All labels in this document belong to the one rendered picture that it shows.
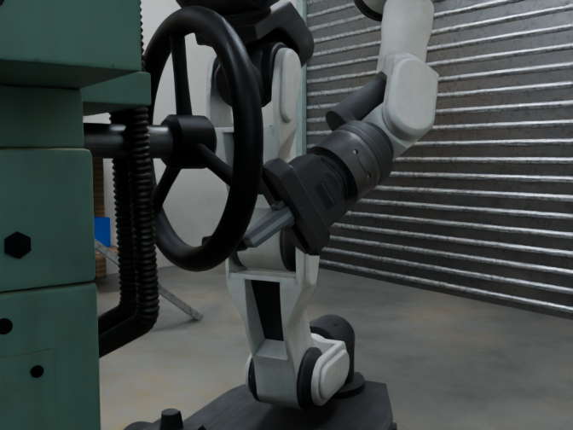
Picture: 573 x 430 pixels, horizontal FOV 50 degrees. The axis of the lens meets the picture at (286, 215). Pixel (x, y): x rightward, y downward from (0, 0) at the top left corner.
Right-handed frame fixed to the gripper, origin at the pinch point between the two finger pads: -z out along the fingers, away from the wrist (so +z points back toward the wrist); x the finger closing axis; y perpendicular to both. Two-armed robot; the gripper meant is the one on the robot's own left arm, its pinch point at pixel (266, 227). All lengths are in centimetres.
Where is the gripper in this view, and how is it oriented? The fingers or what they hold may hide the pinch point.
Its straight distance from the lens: 70.3
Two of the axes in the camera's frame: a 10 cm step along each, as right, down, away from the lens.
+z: 7.0, -5.5, 4.5
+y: 5.1, -0.5, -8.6
